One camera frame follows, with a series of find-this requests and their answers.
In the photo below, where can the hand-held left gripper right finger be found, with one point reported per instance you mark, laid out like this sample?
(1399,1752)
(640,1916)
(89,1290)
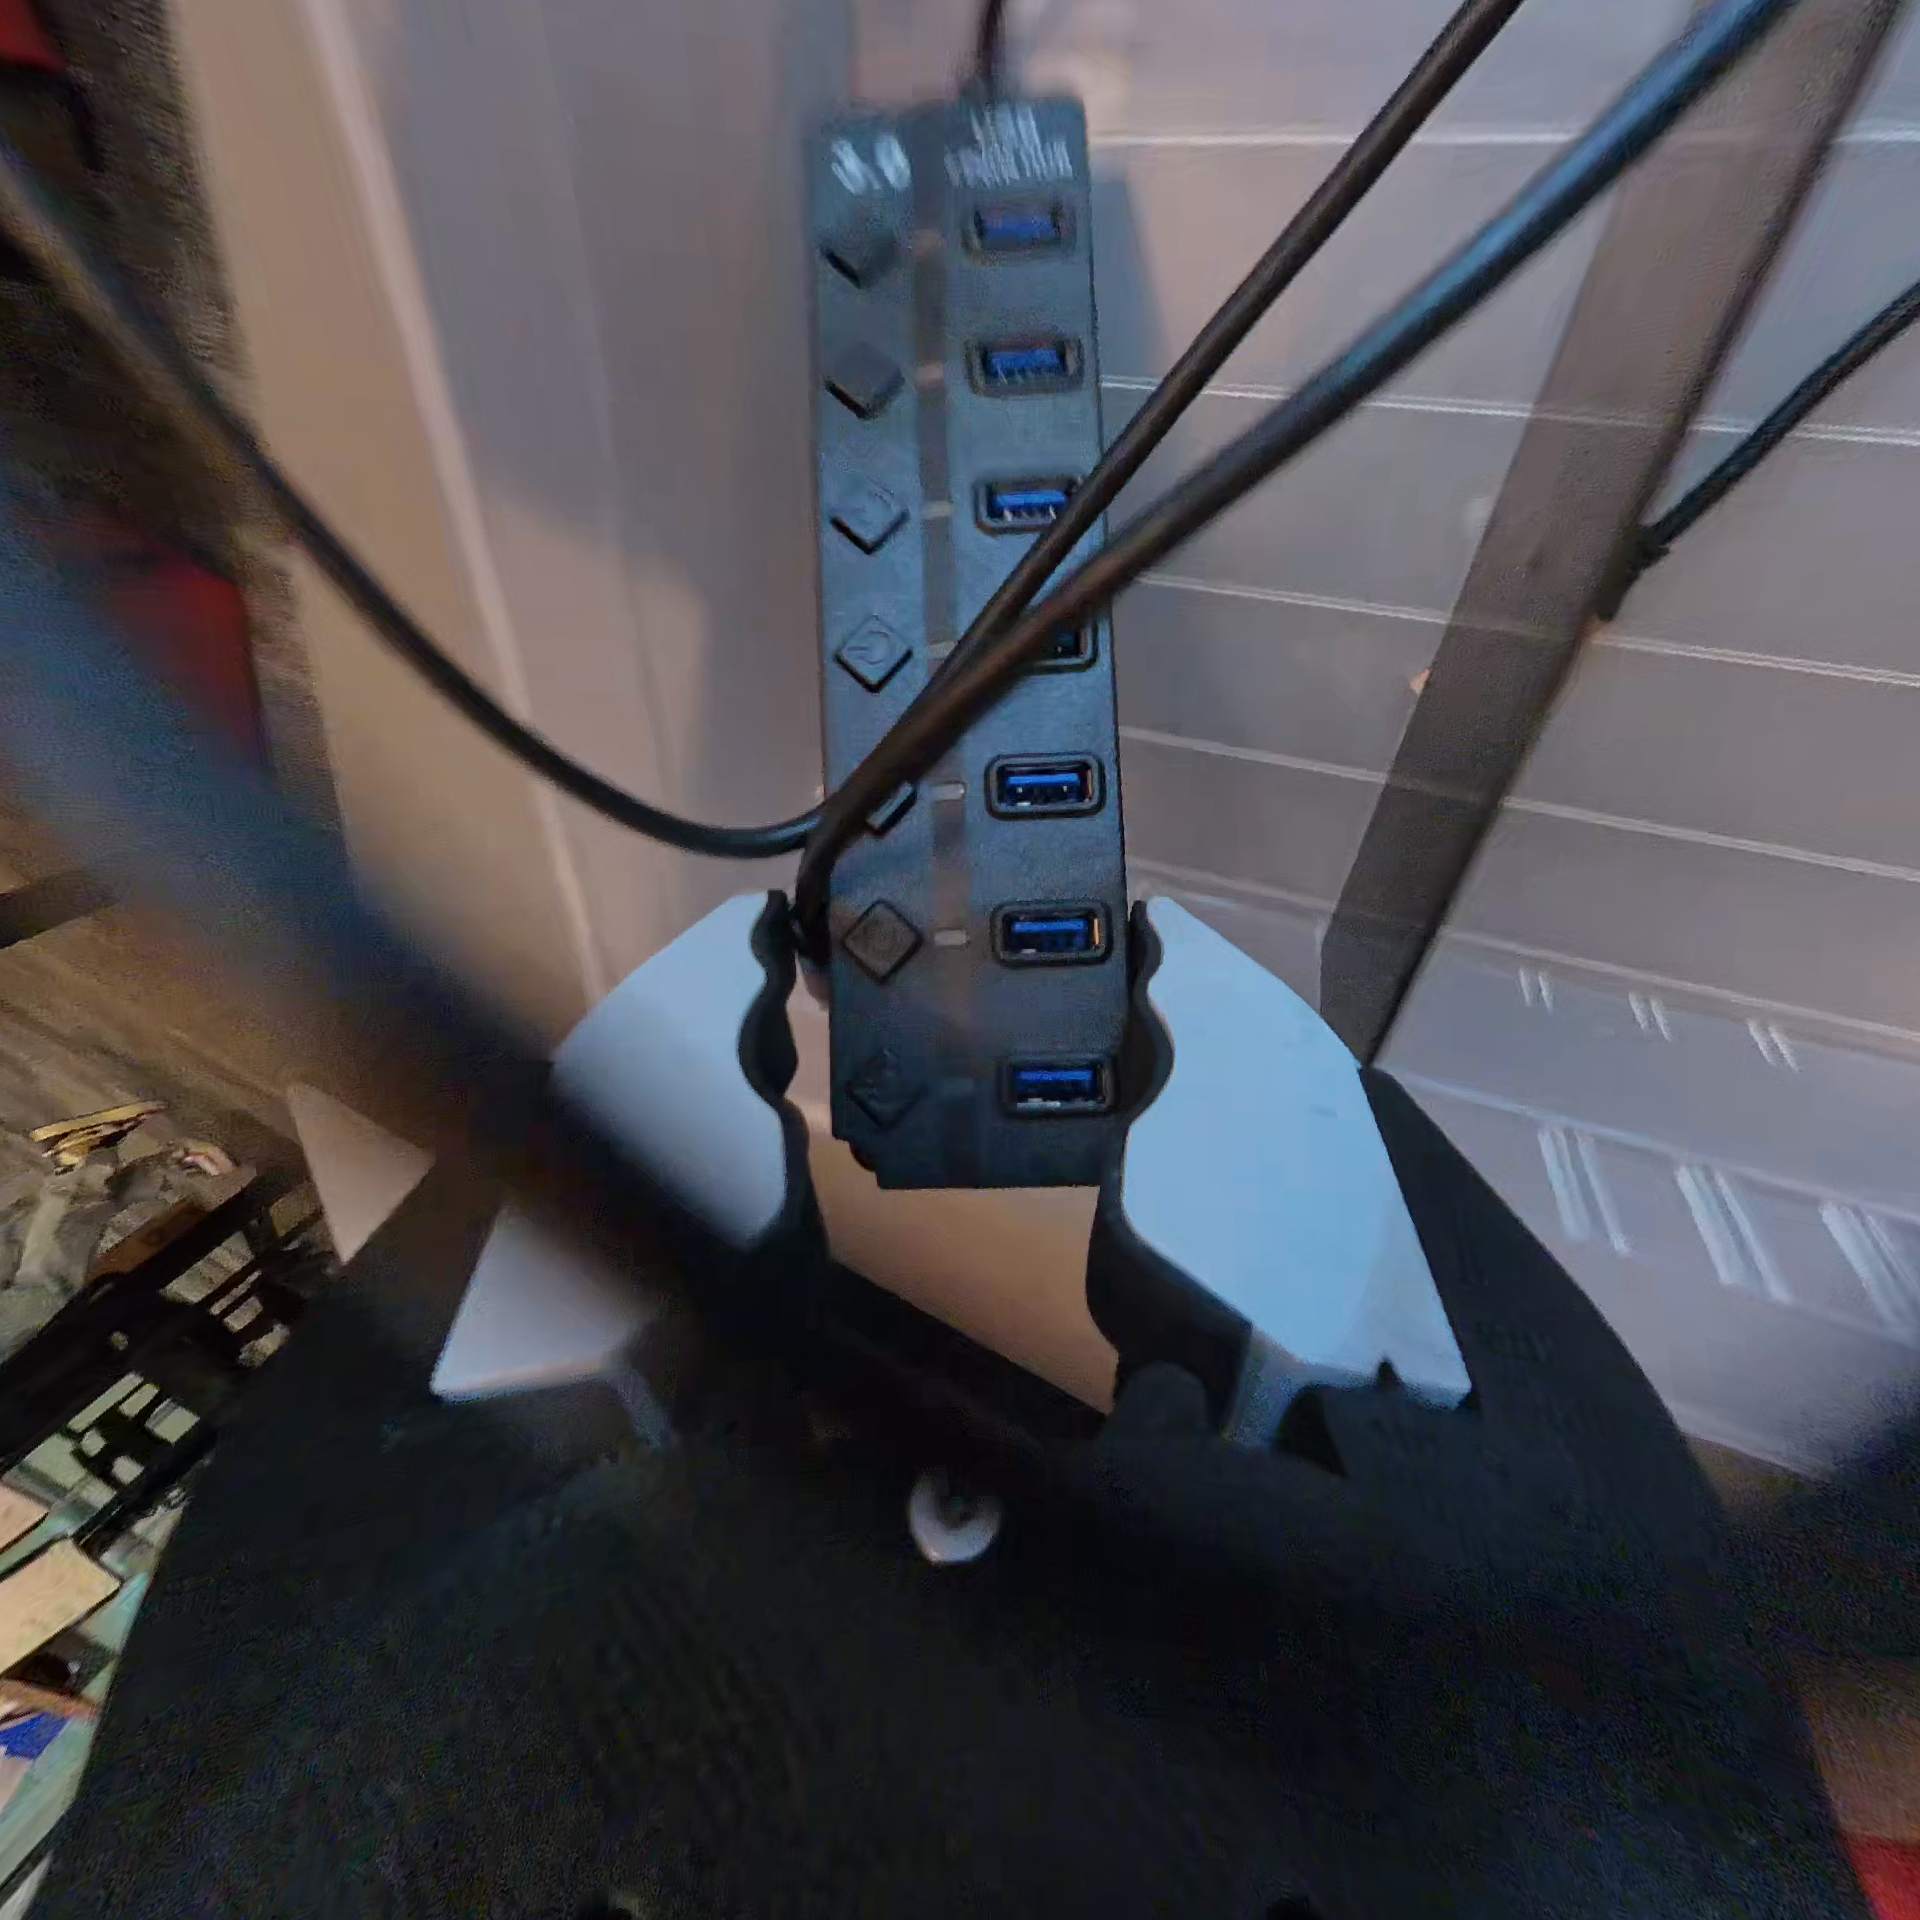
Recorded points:
(1246,1170)

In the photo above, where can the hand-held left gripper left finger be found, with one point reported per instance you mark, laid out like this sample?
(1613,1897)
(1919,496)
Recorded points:
(675,1065)

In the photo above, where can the grey multi-port usb hub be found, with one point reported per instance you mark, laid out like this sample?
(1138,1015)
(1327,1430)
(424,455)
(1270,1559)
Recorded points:
(959,841)

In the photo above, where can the clear plastic bin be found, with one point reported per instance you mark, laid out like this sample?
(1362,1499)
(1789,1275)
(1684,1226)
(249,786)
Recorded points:
(1651,750)

